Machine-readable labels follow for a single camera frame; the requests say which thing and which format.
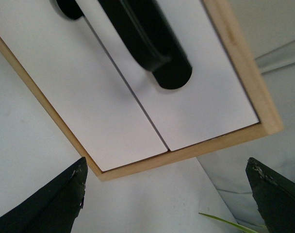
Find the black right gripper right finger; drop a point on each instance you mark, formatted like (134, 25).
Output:
(274, 195)

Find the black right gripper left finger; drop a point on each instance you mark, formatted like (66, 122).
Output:
(53, 208)

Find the white drawer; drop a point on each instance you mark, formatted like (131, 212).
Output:
(75, 74)
(212, 103)

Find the wooden drawer cabinet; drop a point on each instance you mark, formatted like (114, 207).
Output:
(231, 37)

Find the green striped plant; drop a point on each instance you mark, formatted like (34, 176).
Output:
(236, 225)

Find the grey curtain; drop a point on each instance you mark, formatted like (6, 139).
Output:
(269, 28)

